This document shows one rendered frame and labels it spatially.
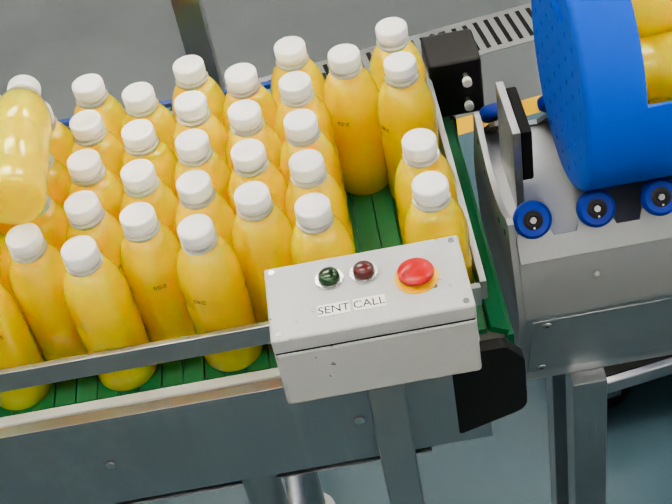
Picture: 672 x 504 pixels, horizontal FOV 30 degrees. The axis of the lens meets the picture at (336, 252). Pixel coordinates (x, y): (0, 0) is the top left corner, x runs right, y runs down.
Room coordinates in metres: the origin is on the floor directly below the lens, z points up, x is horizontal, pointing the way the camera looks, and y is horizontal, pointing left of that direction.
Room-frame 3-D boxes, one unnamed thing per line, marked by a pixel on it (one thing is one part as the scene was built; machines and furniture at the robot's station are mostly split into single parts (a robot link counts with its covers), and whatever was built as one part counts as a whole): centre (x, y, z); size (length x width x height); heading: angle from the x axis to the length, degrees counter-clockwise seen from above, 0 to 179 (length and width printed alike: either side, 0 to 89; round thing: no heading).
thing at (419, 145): (1.05, -0.11, 1.09); 0.04 x 0.04 x 0.02
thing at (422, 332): (0.85, -0.02, 1.05); 0.20 x 0.10 x 0.10; 88
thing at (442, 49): (1.33, -0.20, 0.95); 0.10 x 0.07 x 0.10; 178
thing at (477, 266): (1.14, -0.16, 0.96); 0.40 x 0.01 x 0.03; 178
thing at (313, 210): (0.98, 0.01, 1.09); 0.04 x 0.04 x 0.02
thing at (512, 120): (1.13, -0.24, 0.99); 0.10 x 0.02 x 0.12; 178
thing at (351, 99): (1.23, -0.06, 0.99); 0.07 x 0.07 x 0.19
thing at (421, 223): (0.97, -0.11, 0.99); 0.07 x 0.07 x 0.19
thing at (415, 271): (0.85, -0.07, 1.11); 0.04 x 0.04 x 0.01
